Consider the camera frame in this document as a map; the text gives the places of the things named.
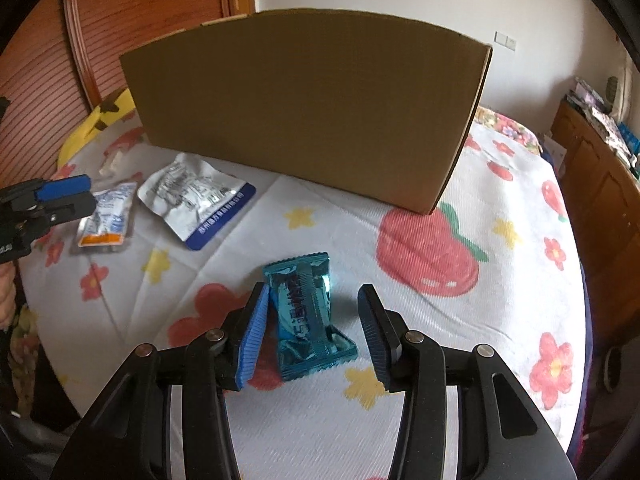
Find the silver blue foil pouch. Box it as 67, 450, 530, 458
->
138, 153, 256, 250

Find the white wall switch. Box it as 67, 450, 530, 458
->
494, 32, 518, 51

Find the clutter on cabinet top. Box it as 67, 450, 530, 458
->
564, 76, 639, 180

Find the brown cardboard box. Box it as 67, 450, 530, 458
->
120, 9, 492, 214

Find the yellow Pikachu plush toy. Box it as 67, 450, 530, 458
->
56, 87, 134, 170

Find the person's left hand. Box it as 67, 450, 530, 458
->
0, 262, 16, 330

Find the white paper card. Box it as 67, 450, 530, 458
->
541, 133, 567, 179

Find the floral quilt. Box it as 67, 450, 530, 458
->
474, 105, 542, 155

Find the wooden sideboard cabinet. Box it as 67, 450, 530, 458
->
551, 100, 639, 348

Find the dark blue blanket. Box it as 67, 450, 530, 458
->
566, 266, 594, 465

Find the small white candy packet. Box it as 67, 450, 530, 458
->
99, 148, 125, 178

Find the wooden louvered wardrobe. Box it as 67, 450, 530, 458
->
1, 0, 255, 185

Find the teal candy wrapper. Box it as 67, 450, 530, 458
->
262, 252, 358, 382

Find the small silver foil packet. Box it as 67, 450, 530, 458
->
76, 180, 138, 252

